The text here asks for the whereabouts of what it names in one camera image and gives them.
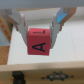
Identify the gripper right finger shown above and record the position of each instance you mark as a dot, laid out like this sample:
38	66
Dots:
58	20

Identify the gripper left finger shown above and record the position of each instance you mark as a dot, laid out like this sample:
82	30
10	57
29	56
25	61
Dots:
20	23

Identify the pink block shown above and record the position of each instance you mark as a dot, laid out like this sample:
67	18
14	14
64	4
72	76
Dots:
39	42

